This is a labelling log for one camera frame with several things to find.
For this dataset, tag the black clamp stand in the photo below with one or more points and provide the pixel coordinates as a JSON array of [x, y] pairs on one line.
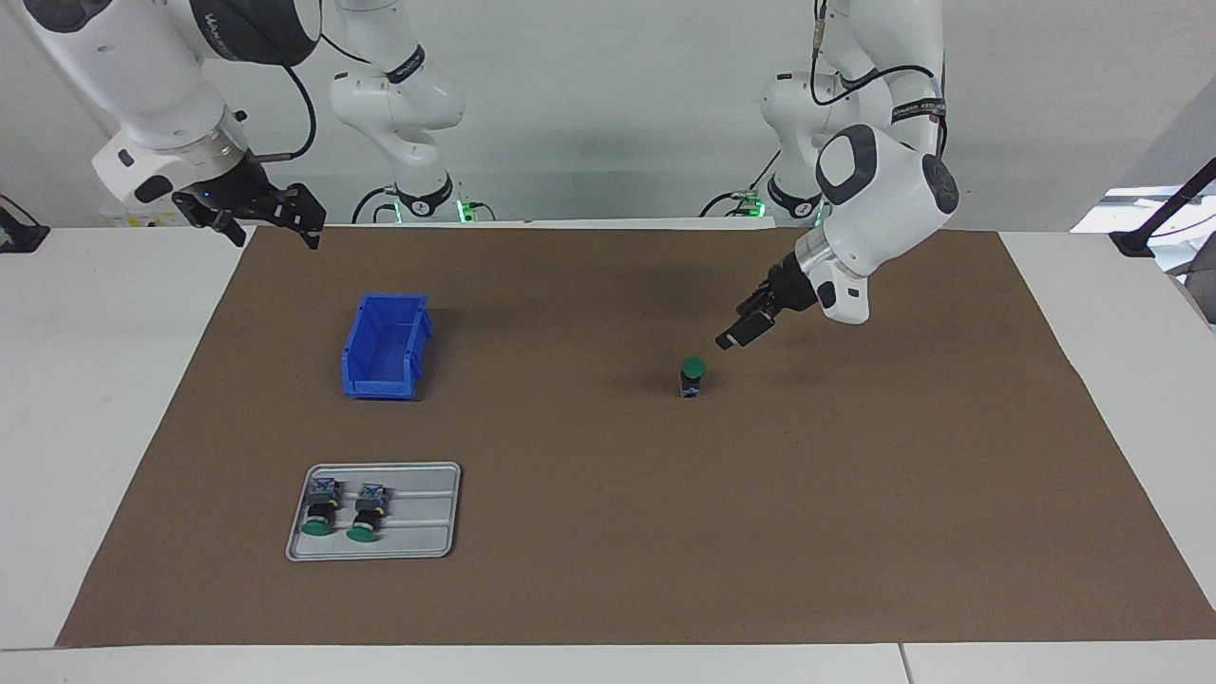
[[21, 236]]

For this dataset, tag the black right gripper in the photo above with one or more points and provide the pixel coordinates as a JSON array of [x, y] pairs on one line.
[[233, 190]]

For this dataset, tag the grey metal tray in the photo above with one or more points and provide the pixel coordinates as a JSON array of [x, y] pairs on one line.
[[427, 532]]

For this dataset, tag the green push button switch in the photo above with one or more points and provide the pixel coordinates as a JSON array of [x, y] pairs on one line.
[[321, 503], [367, 513], [693, 369]]

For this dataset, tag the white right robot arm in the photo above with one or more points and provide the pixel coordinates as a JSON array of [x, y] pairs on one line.
[[152, 76]]

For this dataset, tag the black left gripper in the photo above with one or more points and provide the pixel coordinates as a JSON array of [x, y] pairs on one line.
[[788, 290]]

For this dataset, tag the grey chair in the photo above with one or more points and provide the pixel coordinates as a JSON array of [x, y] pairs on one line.
[[1202, 290]]

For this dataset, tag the blue plastic bin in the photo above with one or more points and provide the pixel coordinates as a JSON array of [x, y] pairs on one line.
[[380, 372]]

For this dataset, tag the white background furniture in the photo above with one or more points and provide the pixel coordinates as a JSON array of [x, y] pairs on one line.
[[1102, 218]]

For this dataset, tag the white box yellow label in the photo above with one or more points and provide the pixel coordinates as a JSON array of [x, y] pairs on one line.
[[133, 220]]

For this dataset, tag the brown table mat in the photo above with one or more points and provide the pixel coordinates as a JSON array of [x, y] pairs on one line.
[[665, 522]]

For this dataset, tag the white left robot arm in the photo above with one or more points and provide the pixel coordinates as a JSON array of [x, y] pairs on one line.
[[883, 209]]

